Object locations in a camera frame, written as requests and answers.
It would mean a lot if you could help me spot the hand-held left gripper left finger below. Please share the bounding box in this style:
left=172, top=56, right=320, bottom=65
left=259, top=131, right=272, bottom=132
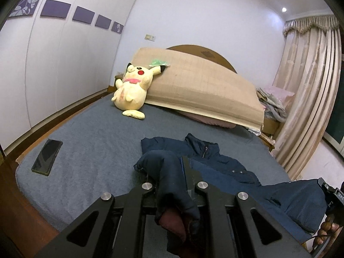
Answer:
left=35, top=176, right=162, bottom=258

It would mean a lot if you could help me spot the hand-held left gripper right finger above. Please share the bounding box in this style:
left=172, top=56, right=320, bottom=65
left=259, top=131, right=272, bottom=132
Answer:
left=181, top=155, right=312, bottom=258

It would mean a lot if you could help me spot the navy blue padded jacket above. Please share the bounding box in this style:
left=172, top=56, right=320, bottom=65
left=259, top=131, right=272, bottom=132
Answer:
left=134, top=133, right=331, bottom=258

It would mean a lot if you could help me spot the person's right hand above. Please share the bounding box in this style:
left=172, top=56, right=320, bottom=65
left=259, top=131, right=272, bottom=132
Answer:
left=312, top=215, right=342, bottom=253

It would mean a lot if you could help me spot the pink pillow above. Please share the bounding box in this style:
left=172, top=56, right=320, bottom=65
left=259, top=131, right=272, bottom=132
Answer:
left=184, top=111, right=237, bottom=128

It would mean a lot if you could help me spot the window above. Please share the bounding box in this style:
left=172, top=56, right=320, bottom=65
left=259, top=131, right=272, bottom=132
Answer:
left=322, top=54, right=344, bottom=158

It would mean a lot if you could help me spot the bed with blue-grey sheet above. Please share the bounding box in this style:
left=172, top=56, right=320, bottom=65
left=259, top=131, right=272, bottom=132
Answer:
left=15, top=91, right=312, bottom=245

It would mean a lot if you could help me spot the tan folded bed mat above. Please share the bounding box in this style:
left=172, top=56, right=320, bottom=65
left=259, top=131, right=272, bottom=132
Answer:
left=130, top=47, right=265, bottom=131

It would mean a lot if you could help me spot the wooden bedside table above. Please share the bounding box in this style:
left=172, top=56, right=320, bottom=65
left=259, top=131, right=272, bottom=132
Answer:
left=107, top=71, right=125, bottom=93
left=259, top=117, right=285, bottom=151

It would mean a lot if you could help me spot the black smartphone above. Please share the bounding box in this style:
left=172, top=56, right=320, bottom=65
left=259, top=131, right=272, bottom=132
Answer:
left=31, top=139, right=63, bottom=176

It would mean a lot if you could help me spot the yellow plush toy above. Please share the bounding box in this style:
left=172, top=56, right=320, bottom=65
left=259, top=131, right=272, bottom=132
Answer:
left=111, top=62, right=167, bottom=119

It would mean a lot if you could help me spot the pile of folded bedding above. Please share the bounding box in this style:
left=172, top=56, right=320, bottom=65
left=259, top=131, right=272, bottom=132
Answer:
left=255, top=86, right=295, bottom=123

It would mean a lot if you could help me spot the beige curtain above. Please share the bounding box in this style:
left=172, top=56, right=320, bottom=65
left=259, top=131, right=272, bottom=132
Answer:
left=271, top=15, right=344, bottom=179

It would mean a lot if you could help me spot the green plastic bag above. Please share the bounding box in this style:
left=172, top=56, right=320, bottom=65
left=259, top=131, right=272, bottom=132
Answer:
left=150, top=58, right=170, bottom=68

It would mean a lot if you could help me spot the wooden headboard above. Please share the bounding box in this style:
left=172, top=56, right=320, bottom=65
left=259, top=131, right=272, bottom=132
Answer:
left=166, top=44, right=237, bottom=74

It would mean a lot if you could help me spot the large floral purple wall panel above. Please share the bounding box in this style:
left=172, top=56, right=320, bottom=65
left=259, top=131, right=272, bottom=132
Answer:
left=8, top=0, right=41, bottom=18

